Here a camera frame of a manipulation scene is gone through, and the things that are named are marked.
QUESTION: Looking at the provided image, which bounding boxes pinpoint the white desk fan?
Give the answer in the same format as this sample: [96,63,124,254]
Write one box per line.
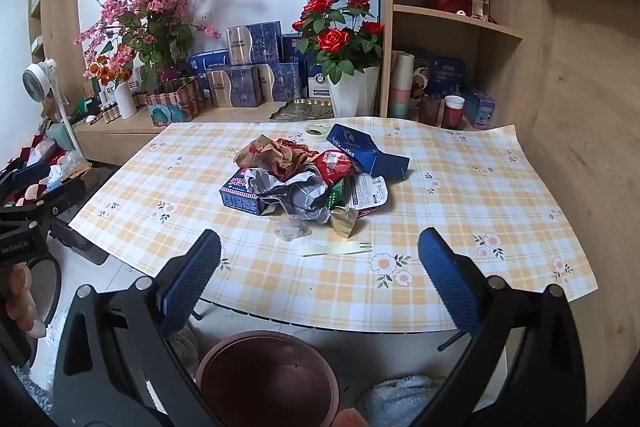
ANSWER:
[22,58,88,168]

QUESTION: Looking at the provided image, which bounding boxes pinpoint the black case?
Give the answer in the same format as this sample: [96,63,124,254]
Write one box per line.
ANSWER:
[50,207,110,265]

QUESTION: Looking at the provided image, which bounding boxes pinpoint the row of small brown bottles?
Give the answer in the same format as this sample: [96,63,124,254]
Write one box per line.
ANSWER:
[87,94,123,125]

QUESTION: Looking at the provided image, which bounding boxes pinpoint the person's left hand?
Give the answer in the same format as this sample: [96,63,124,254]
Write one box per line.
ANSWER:
[2,263,48,339]

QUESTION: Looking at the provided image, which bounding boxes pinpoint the brown paper bag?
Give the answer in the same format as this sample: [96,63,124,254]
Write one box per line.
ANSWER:
[234,134,321,182]

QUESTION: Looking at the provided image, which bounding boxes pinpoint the dark blue picture box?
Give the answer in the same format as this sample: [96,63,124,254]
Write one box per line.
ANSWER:
[412,49,468,100]

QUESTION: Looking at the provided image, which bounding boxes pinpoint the dark blue coffee box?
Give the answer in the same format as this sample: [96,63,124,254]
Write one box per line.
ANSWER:
[325,123,412,182]

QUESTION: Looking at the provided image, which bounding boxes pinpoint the wooden bookshelf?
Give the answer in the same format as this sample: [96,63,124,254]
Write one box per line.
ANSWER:
[27,0,96,98]

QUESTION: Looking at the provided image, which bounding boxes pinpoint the blue and gold box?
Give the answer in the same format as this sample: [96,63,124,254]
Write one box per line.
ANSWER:
[206,66,263,108]
[226,22,283,66]
[258,62,301,102]

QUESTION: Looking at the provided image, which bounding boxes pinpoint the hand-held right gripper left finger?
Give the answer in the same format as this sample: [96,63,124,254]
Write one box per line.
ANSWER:
[51,229,223,427]

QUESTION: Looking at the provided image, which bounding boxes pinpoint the blue milk carton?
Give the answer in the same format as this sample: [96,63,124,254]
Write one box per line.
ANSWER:
[219,167,281,216]

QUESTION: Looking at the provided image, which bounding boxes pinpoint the striped basket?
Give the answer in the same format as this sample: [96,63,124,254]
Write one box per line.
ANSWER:
[145,77,201,118]

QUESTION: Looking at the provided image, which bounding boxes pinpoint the red paper cup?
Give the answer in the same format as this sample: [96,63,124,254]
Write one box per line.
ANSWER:
[443,95,466,130]

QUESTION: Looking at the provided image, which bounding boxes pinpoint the grey fluffy rug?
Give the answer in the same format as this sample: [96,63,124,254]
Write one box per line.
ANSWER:
[10,364,53,427]

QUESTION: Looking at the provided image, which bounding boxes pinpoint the grey paper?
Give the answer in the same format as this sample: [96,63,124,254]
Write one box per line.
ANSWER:
[252,167,333,225]

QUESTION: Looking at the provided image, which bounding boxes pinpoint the royal blue box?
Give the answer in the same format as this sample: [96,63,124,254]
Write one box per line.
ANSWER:
[187,49,230,92]

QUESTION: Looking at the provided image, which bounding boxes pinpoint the red roses in white pot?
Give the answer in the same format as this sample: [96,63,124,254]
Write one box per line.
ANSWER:
[291,0,386,118]

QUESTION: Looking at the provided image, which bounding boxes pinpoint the brown glass cup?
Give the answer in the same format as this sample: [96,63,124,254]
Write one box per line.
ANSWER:
[419,97,443,128]

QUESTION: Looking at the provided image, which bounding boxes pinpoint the clear plastic wrapper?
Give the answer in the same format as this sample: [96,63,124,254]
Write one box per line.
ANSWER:
[274,216,313,243]

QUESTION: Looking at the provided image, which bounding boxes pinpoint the pile of colourful cloth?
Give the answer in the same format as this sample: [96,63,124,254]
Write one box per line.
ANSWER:
[0,127,93,208]

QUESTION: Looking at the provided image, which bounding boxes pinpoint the white and blue box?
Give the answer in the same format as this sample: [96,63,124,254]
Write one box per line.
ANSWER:
[304,57,331,100]

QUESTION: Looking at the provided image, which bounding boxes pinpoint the purple box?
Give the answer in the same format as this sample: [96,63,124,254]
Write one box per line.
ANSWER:
[462,84,497,130]

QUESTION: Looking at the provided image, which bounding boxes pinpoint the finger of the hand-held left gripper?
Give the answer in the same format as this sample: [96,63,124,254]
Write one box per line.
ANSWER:
[0,181,87,220]
[0,159,53,190]

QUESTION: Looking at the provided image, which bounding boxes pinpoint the stack of pastel cups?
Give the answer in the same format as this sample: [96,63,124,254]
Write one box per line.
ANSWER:
[389,51,416,118]

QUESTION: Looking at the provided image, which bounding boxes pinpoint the plaid floral tablecloth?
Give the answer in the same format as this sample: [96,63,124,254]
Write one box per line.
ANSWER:
[67,117,598,329]

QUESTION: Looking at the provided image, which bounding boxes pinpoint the wooden shelf unit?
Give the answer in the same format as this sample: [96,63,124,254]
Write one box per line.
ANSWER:
[376,0,551,122]

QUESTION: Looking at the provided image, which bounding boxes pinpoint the gold foil wrapper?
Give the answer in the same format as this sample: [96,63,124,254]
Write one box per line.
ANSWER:
[327,206,361,239]

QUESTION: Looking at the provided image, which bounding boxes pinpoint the cream plastic fork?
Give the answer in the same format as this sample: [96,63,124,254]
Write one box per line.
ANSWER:
[299,241,373,258]

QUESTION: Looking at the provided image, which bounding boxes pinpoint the gold tray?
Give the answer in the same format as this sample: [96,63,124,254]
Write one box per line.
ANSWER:
[270,98,335,122]

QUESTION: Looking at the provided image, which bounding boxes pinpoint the brown plastic bin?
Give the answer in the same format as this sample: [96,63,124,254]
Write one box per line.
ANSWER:
[195,330,341,427]

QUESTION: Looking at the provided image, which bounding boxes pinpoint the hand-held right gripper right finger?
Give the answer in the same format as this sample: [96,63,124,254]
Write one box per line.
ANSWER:
[410,227,587,427]

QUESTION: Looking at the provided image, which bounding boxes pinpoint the crushed red drink can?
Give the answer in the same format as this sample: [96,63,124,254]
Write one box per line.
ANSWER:
[312,148,358,188]

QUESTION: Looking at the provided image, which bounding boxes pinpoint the light blue fluffy cloth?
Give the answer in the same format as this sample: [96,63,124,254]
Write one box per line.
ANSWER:
[360,374,506,427]

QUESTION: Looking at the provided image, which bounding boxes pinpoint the orange flowers in white vase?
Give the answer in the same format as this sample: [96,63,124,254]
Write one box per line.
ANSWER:
[84,44,138,120]

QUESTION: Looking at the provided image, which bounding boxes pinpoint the wooden sideboard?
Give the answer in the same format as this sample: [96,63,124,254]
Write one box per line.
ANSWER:
[72,99,301,168]

